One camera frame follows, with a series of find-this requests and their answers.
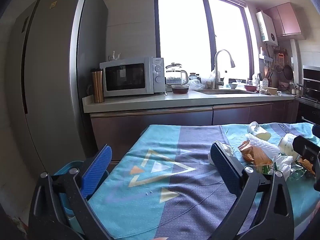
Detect white tissue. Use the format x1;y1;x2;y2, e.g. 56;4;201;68
274;154;293;180
207;141;234;165

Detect clear plastic bag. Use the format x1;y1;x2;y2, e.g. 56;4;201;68
187;70;217;90

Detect black frying pan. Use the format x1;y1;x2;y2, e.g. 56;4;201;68
297;83;320;96

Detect grey steel refrigerator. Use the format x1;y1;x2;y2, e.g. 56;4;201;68
5;0;109;178

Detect pink wall cabinet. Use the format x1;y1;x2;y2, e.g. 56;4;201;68
264;2;305;40

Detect green plastic wrapper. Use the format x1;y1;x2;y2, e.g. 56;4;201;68
255;162;278;176

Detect blue plastic bin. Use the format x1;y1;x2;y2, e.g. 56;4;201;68
53;160;110;233

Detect dark food container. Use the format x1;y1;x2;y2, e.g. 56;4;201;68
171;84;190;94

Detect dark framed window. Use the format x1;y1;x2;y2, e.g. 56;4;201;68
154;0;254;80

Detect black built-in oven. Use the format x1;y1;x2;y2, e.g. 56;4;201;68
296;100;320;127

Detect white wall water heater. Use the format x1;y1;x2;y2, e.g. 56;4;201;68
255;10;278;46

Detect copper thermos mug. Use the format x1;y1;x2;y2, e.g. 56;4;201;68
90;68;105;103

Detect hanging kitchen utensils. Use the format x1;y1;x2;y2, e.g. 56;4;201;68
259;42;294;85

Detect brown kitchen base cabinet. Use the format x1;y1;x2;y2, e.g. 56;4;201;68
90;100;299;153

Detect white plastic wrapper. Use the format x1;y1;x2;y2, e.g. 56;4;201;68
245;133;280;155

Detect clear plastic wrapper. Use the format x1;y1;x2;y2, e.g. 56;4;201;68
287;164;313;180

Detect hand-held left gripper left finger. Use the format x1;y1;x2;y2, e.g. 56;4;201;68
28;144;118;240

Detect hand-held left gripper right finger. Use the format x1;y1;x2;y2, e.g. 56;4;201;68
211;141;295;240

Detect orange snack wrapper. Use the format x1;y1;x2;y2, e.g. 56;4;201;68
237;140;274;167

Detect white paper cup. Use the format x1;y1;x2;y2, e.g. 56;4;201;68
247;121;272;142
278;134;300;160

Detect glass electric kettle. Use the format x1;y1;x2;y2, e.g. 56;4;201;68
165;62;189;87

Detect blue grey printed tablecloth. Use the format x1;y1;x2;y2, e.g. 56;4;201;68
87;122;320;240

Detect steel kitchen faucet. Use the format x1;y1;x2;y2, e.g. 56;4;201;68
214;49;235;90

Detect white microwave oven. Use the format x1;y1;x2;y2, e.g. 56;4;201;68
99;56;166;97

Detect kitchen sink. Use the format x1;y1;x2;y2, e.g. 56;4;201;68
197;88;258;95

